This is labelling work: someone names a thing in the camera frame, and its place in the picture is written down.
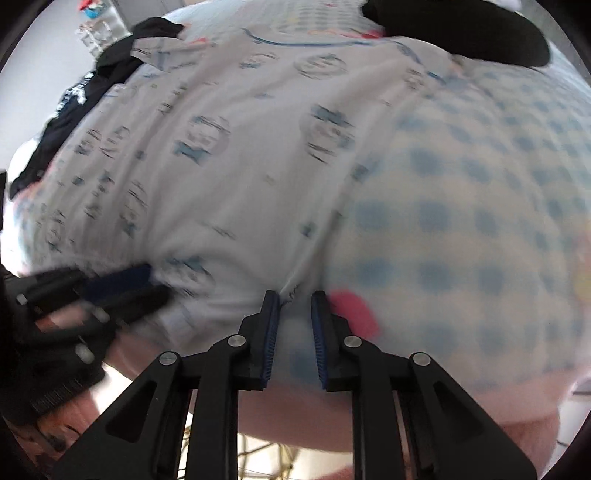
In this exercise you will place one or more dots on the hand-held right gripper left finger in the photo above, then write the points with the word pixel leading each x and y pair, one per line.
pixel 271 337

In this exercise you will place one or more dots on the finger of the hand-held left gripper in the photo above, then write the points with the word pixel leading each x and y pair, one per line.
pixel 138 304
pixel 120 279

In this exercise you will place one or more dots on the blue checkered cartoon blanket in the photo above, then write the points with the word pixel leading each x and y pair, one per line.
pixel 461 230

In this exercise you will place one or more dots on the folded black garment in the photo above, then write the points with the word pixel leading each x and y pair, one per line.
pixel 471 32

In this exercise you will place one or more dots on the red and blue toy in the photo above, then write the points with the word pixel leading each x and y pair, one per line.
pixel 92 8

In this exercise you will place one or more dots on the white shelf rack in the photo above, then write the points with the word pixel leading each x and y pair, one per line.
pixel 99 34

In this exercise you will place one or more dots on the white cartoon print pajama pants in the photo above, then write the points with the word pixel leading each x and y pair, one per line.
pixel 240 175

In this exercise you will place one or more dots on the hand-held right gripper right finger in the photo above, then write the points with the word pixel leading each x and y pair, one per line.
pixel 319 341

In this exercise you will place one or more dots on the black jacket pile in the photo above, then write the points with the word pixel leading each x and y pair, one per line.
pixel 106 69

